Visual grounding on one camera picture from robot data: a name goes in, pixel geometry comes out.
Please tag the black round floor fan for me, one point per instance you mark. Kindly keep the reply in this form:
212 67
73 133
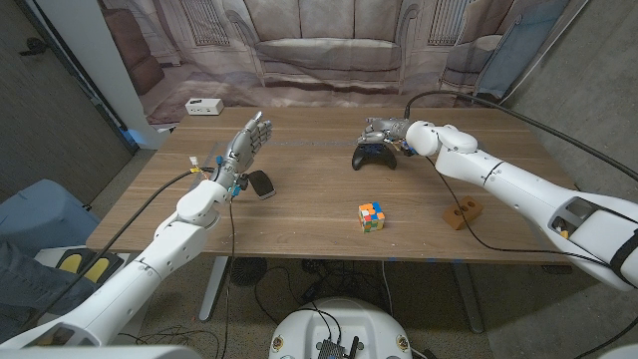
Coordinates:
248 271

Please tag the black yellow foot pedal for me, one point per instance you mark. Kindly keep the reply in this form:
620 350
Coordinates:
97 269

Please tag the person's leg in jeans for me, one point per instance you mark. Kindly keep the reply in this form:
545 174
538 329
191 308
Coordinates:
35 294

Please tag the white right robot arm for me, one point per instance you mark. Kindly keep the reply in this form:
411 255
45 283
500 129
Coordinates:
523 189

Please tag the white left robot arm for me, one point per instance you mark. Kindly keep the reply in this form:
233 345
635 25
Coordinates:
149 269

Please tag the black flat handheld device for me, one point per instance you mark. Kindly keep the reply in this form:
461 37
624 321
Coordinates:
261 184

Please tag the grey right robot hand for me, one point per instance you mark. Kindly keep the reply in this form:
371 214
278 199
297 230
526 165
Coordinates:
391 129

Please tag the white robot torso edge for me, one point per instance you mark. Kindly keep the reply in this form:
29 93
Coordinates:
99 353

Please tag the multicoloured rubik's cube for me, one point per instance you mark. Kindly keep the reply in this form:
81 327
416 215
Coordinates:
371 218

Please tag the black game controller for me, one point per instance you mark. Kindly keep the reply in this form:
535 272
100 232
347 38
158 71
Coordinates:
374 158

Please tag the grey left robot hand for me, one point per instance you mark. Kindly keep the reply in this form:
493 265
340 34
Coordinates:
244 147

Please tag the white power box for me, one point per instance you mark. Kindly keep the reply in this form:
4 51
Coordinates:
203 107

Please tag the white table leg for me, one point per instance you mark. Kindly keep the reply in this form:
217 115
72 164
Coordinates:
213 289
468 299

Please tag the small wooden block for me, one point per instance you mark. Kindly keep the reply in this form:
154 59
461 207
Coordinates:
461 213

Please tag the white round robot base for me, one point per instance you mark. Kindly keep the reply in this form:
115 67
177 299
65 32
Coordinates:
304 329

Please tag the blue plastic bin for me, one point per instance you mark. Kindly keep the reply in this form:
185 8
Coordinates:
45 209

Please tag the printed sofa room backdrop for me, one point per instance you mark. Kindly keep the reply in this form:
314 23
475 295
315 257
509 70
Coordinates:
329 50

